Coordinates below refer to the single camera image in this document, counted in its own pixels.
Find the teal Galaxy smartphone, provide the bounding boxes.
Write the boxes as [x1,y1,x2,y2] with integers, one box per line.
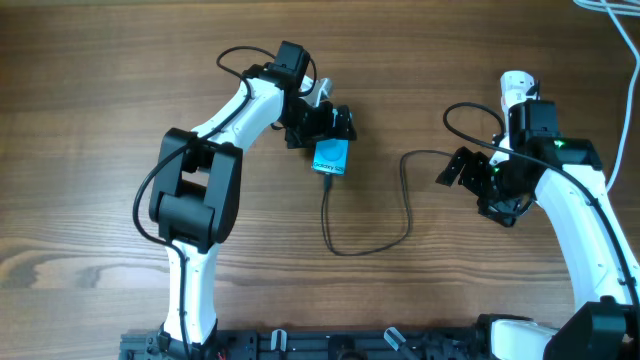
[311,139,349,176]

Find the black USB charging cable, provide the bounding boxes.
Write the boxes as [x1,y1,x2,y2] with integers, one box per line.
[320,149,456,257]

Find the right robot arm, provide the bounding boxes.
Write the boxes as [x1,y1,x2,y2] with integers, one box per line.
[437,100,639,359]

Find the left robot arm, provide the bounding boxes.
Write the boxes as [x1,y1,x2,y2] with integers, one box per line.
[141,41,357,359]

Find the white power strip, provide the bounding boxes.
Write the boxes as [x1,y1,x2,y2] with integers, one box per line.
[500,70,540,111]

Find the white power strip cord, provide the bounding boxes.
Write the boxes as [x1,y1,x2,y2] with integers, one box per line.
[604,0,640,194]

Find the white cables in corner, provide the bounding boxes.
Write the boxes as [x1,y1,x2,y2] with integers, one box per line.
[572,0,640,18]

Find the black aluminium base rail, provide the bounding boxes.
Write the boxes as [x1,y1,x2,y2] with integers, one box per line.
[119,326,495,360]

